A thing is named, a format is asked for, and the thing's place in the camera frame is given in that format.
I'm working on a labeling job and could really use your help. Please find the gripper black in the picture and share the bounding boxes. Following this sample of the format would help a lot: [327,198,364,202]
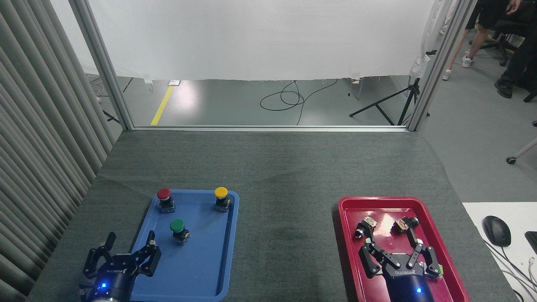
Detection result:
[359,226,442,302]
[80,230,162,302]

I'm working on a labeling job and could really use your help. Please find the green push button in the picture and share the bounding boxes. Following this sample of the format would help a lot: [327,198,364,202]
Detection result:
[169,219,190,245]

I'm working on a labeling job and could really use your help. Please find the red push button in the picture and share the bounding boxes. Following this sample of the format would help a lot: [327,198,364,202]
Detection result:
[156,188,176,213]

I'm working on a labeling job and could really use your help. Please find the yellow push button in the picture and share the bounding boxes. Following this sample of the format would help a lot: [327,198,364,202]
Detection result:
[214,187,232,213]

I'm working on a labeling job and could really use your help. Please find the red plastic tray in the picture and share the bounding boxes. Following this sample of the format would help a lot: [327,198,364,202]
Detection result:
[338,196,471,302]

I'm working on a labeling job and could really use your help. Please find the blue plastic tray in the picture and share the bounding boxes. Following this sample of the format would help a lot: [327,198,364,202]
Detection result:
[126,189,240,302]

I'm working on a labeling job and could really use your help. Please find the black computer mouse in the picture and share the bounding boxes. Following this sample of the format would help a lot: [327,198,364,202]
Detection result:
[482,216,512,247]

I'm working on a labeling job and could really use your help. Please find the white side table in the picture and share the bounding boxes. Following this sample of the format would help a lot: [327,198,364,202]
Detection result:
[461,202,537,302]

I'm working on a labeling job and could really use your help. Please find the dark grey table cloth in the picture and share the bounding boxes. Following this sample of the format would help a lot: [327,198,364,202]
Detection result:
[25,130,521,302]

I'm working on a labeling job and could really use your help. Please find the grey pleated curtain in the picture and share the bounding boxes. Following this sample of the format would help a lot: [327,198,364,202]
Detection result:
[0,0,117,302]

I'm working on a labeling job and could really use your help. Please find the black tripod stand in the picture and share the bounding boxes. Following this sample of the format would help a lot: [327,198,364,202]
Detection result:
[349,78,431,126]

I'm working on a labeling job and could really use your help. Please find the white leg with caster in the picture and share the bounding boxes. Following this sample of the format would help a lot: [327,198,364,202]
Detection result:
[506,138,537,165]

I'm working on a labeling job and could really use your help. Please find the yellow floor tape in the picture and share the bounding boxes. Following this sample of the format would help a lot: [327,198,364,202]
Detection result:
[150,86,175,126]

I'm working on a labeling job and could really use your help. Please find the person in black trousers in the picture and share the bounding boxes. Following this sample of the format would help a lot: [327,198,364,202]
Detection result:
[494,25,537,99]

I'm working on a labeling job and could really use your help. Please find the black office chair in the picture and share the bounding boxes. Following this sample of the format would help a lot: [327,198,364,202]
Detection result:
[469,18,527,67]

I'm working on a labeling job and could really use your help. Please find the person in shorts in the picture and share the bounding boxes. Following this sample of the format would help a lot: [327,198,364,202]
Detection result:
[441,0,523,81]

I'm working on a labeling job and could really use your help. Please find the white backdrop sheet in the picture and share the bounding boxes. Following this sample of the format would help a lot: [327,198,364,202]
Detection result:
[50,0,458,81]

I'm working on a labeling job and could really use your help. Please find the black brass switch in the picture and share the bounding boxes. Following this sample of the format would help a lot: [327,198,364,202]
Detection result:
[391,216,421,234]
[355,217,378,240]

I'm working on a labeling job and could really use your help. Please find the grey mouse cable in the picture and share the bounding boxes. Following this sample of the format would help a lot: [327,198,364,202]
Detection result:
[482,239,537,294]

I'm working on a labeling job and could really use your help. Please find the silver frame rail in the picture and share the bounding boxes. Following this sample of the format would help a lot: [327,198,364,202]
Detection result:
[132,125,409,133]

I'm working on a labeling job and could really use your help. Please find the black floor cable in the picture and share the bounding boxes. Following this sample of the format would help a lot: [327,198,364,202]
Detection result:
[259,79,339,125]

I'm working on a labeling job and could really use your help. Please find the silver frame post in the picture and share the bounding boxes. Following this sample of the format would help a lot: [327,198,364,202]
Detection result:
[68,0,136,130]
[407,0,478,132]

